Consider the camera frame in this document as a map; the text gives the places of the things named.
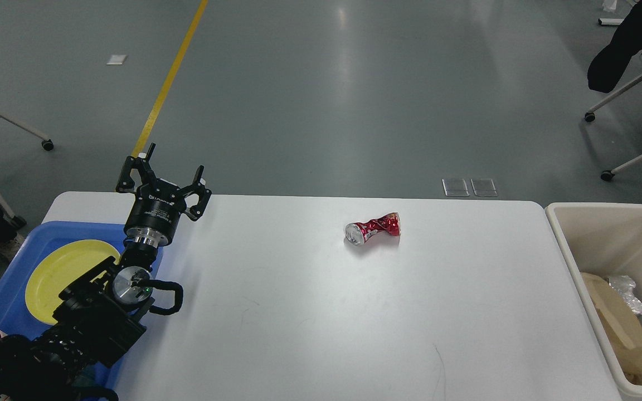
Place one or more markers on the yellow plastic plate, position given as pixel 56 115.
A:
pixel 58 270

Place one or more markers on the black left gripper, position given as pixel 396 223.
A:
pixel 155 214

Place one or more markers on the aluminium foil sheet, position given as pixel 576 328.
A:
pixel 625 286

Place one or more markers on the metal floor plate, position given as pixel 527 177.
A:
pixel 458 187

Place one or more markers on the brown paper bag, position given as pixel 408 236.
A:
pixel 622 327

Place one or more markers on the red foil wrapper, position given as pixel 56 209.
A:
pixel 359 233

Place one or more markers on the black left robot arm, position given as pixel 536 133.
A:
pixel 98 319

